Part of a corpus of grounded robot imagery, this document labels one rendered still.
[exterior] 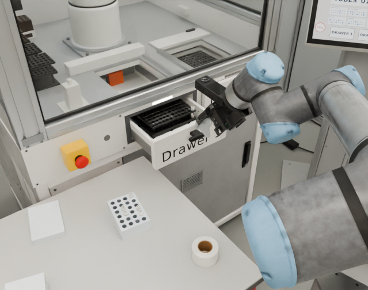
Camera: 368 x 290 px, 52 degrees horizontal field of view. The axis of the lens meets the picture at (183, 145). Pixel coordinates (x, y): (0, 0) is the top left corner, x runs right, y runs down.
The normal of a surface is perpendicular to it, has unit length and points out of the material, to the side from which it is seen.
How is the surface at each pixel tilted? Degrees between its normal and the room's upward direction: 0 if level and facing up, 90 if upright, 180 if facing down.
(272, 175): 0
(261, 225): 37
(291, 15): 90
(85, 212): 0
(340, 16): 50
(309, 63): 90
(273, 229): 41
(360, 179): 28
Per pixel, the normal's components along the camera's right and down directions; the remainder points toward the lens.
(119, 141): 0.59, 0.50
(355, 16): -0.19, -0.05
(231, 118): -0.81, 0.37
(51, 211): 0.00, -0.79
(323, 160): -0.25, 0.59
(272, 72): 0.34, -0.36
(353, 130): -0.80, -0.57
